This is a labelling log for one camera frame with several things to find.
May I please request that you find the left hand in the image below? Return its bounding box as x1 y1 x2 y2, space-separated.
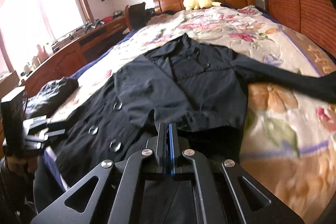
6 156 38 176

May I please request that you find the yellow plush toy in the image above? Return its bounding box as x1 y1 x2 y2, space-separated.
183 0 222 11

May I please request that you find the dark folded garment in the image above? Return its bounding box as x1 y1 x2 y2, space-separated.
25 77 79 119

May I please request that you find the window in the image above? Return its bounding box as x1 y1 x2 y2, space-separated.
1 0 93 72

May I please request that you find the red bowl on desk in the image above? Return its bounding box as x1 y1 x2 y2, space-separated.
102 16 113 23

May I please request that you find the floral bed quilt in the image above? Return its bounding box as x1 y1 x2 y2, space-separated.
41 4 336 217

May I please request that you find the wooden chair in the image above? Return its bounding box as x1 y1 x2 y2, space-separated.
124 2 146 31

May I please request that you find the black trench coat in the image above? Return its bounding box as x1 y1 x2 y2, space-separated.
32 32 336 224

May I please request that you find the wooden desk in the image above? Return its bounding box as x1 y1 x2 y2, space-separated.
23 16 127 97

